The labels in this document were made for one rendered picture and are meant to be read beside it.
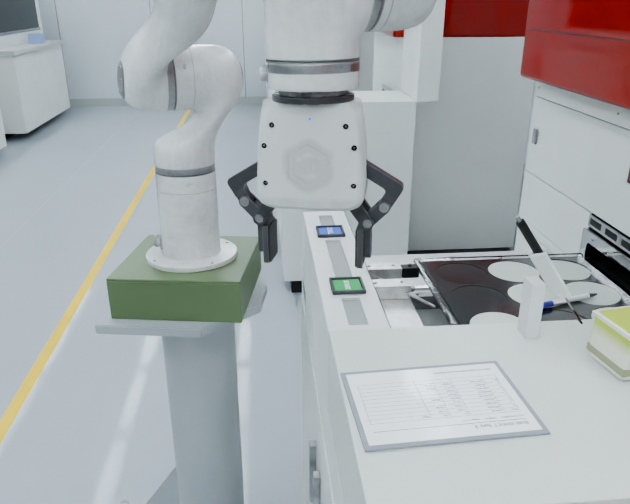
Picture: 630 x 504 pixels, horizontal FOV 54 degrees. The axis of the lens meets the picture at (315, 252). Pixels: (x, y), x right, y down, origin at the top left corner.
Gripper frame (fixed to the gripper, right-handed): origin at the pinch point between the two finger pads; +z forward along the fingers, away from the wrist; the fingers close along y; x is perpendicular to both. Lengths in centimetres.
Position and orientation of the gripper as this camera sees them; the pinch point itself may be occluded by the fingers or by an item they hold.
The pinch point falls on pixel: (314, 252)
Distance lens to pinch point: 62.1
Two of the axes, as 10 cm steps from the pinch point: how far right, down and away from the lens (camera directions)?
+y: 9.8, 0.6, -1.8
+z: 0.1, 9.3, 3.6
